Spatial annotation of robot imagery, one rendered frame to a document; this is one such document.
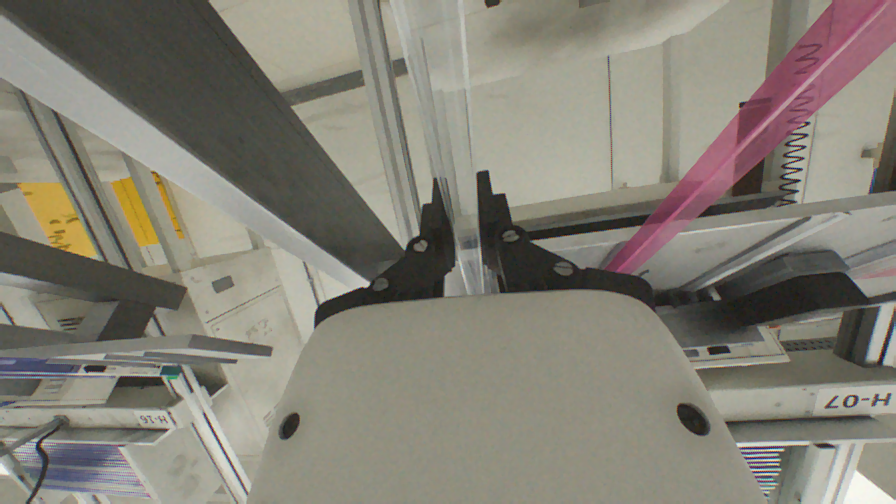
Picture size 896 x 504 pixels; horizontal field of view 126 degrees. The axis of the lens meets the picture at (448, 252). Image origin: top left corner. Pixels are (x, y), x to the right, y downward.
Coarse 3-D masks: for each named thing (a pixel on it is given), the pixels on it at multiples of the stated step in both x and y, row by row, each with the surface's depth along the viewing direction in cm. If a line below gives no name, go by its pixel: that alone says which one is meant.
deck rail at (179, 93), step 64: (0, 0) 5; (64, 0) 5; (128, 0) 6; (192, 0) 8; (0, 64) 5; (64, 64) 5; (128, 64) 6; (192, 64) 8; (256, 64) 11; (128, 128) 7; (192, 128) 8; (256, 128) 10; (192, 192) 9; (256, 192) 10; (320, 192) 14; (320, 256) 14; (384, 256) 21
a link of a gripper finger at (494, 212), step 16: (480, 176) 11; (480, 192) 11; (480, 208) 10; (496, 208) 11; (480, 224) 10; (496, 224) 9; (512, 224) 10; (480, 240) 12; (496, 256) 10; (544, 256) 9; (560, 256) 9; (496, 272) 10; (544, 272) 8; (560, 272) 8; (576, 272) 8; (560, 288) 8
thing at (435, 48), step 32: (416, 0) 4; (448, 0) 4; (416, 32) 5; (448, 32) 5; (416, 64) 5; (448, 64) 5; (416, 96) 6; (448, 96) 6; (448, 128) 7; (448, 160) 8; (448, 192) 9; (480, 256) 14; (480, 288) 19
